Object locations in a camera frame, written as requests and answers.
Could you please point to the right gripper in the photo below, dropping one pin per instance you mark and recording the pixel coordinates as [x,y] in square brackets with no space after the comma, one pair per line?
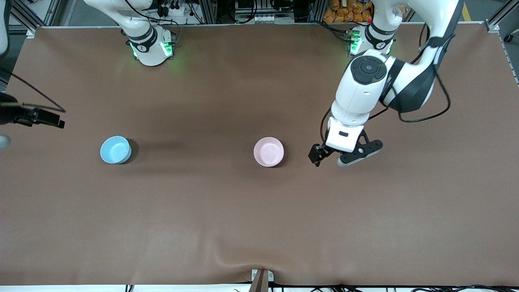
[9,114]

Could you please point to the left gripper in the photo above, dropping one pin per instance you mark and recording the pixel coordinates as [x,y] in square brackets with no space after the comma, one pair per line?
[317,153]

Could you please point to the pink bowl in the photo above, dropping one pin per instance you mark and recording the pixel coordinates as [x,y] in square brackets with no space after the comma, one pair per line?
[268,151]

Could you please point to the blue bowl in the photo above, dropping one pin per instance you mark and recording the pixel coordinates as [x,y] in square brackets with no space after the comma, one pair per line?
[114,150]

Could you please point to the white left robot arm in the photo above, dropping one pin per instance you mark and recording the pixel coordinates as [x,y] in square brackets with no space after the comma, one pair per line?
[361,93]

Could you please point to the brown table mat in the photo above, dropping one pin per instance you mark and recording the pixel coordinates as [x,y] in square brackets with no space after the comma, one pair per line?
[259,223]

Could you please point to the white terminal strip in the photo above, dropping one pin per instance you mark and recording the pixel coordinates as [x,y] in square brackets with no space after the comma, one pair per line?
[267,18]

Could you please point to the orange snack packets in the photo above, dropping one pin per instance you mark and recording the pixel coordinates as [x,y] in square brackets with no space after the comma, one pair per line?
[348,11]

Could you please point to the white power strip black plugs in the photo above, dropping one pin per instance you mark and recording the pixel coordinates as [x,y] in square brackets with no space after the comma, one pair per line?
[172,9]

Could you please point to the grey table corner bracket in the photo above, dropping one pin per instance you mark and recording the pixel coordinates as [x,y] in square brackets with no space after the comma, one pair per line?
[492,27]
[31,33]

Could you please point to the aluminium frame profile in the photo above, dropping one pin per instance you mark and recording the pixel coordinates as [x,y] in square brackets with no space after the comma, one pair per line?
[502,18]
[24,16]

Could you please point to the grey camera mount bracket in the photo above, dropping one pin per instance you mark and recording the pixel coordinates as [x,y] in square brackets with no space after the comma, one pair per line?
[262,276]

